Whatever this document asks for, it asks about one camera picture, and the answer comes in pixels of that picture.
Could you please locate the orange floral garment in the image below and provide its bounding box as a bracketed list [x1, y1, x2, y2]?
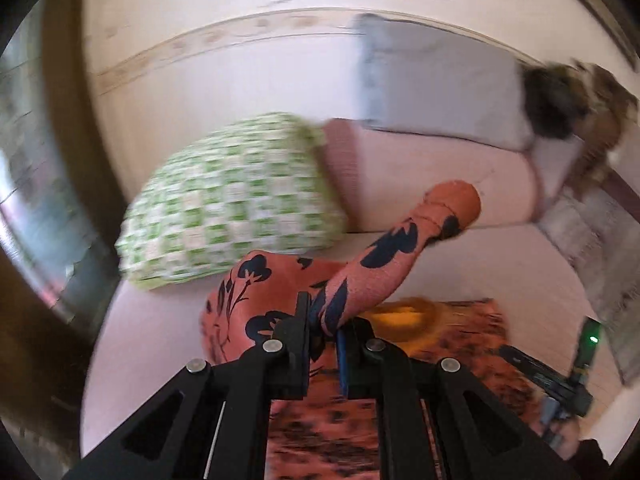
[199, 180, 543, 480]

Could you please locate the grey woven throw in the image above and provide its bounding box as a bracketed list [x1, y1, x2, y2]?
[537, 185, 640, 386]

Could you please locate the green checkered pillow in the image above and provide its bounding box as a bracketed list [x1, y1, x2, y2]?
[114, 112, 350, 292]

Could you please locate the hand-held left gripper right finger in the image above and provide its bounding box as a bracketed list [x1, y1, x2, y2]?
[336, 319, 568, 480]

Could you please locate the yellow cloth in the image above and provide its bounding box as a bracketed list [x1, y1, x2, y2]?
[357, 297, 443, 356]

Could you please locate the brown stuffed toy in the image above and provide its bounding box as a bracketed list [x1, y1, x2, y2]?
[520, 60, 640, 196]

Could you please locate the pale pink pillow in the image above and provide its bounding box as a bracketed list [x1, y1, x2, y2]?
[320, 119, 546, 233]

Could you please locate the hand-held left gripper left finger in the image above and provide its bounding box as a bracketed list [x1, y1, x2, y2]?
[65, 291, 312, 480]

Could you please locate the glass window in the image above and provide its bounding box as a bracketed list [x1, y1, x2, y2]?
[0, 25, 121, 331]

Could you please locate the grey pillow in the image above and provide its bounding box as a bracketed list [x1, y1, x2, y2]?
[352, 12, 536, 153]

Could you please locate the wooden window frame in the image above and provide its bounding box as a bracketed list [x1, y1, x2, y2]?
[0, 0, 131, 480]

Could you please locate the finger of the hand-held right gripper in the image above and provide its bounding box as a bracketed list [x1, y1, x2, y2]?
[500, 344, 593, 417]

